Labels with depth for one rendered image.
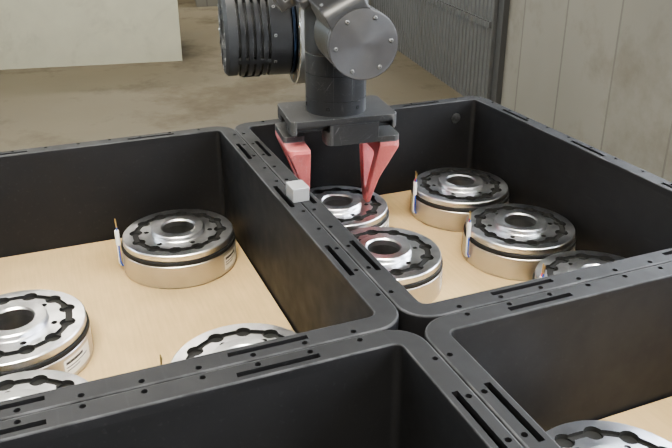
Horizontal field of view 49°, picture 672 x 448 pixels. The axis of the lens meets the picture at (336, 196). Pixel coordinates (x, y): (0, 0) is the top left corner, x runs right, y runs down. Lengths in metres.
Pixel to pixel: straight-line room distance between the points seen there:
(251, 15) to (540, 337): 1.09
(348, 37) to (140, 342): 0.29
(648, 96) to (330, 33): 2.44
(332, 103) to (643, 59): 2.38
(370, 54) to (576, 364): 0.28
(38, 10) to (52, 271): 4.66
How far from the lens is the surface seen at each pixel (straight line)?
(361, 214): 0.71
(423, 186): 0.79
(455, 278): 0.68
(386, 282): 0.46
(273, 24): 1.45
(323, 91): 0.67
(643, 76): 2.99
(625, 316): 0.50
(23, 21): 5.37
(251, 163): 0.66
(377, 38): 0.59
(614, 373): 0.53
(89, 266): 0.72
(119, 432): 0.38
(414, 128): 0.83
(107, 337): 0.61
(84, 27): 5.33
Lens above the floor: 1.16
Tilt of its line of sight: 23 degrees down
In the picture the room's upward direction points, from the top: straight up
